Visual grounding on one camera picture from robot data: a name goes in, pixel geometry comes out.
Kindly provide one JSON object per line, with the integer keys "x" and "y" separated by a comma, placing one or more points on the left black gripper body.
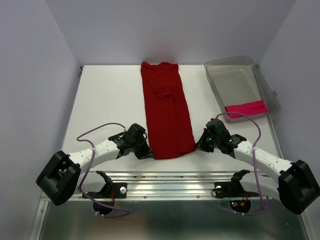
{"x": 135, "y": 143}

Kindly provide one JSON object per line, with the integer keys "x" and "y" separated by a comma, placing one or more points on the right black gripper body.
{"x": 212, "y": 142}

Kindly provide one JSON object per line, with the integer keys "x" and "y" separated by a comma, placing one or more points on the dark red t shirt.
{"x": 167, "y": 114}

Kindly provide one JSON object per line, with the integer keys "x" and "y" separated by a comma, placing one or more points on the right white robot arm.
{"x": 291, "y": 183}

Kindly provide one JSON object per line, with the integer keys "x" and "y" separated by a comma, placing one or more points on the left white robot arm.
{"x": 61, "y": 177}

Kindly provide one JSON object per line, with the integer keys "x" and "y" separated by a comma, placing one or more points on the pink rolled t shirt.
{"x": 248, "y": 109}

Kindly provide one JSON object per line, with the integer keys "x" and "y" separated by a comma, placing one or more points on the clear plastic bin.
{"x": 238, "y": 80}

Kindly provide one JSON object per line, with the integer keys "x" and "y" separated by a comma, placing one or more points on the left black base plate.
{"x": 116, "y": 190}

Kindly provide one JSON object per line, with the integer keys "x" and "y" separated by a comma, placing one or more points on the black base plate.
{"x": 116, "y": 190}
{"x": 228, "y": 189}

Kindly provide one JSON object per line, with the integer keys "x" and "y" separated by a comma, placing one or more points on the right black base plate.
{"x": 228, "y": 189}

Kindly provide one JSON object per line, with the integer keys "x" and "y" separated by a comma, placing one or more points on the aluminium rail frame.
{"x": 168, "y": 206}

